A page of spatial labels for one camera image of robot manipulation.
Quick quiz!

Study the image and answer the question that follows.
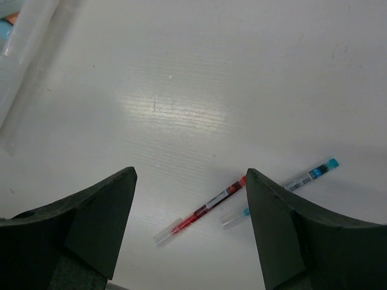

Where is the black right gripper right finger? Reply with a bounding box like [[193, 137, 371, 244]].
[[246, 169, 386, 289]]

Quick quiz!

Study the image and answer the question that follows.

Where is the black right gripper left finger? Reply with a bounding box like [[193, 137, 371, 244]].
[[1, 167, 137, 289]]

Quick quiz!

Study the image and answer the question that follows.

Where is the light blue gel pen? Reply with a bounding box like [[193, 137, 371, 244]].
[[220, 158, 339, 230]]

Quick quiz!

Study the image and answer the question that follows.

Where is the red gel pen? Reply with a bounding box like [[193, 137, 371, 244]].
[[153, 176, 246, 248]]

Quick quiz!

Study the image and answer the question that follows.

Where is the clear plastic organizer tray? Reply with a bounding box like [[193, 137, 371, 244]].
[[1, 1, 80, 156]]

